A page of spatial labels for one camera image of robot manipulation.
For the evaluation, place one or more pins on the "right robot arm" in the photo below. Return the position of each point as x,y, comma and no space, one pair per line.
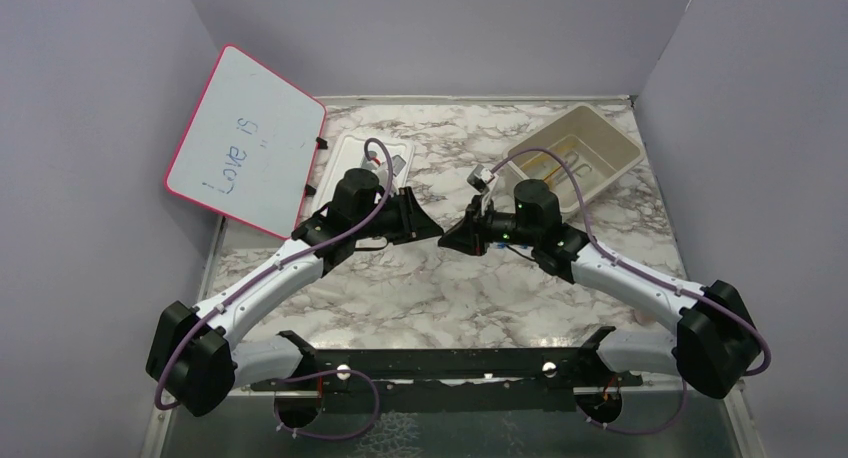
711,339

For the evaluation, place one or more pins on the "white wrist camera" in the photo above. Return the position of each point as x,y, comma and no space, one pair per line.
393,172
484,181

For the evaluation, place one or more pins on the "metal crucible tongs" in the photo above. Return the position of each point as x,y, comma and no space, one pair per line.
582,170

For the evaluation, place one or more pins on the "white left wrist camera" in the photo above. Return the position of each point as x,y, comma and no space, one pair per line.
393,172

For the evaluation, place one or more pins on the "yellow rubber tubing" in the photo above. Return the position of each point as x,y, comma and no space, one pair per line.
542,165

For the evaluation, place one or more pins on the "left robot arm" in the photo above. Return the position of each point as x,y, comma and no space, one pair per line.
198,354

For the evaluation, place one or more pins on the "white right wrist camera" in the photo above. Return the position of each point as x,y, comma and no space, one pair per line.
484,181

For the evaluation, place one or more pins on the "white plastic bin lid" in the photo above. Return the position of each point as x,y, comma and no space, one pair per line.
347,153

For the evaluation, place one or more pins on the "beige plastic bin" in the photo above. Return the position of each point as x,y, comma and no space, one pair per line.
610,151

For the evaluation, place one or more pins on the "pink framed whiteboard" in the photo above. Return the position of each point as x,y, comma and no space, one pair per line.
249,146

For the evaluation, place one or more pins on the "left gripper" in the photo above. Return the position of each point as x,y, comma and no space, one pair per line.
414,222

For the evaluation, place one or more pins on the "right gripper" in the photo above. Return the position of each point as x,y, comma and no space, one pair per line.
470,234

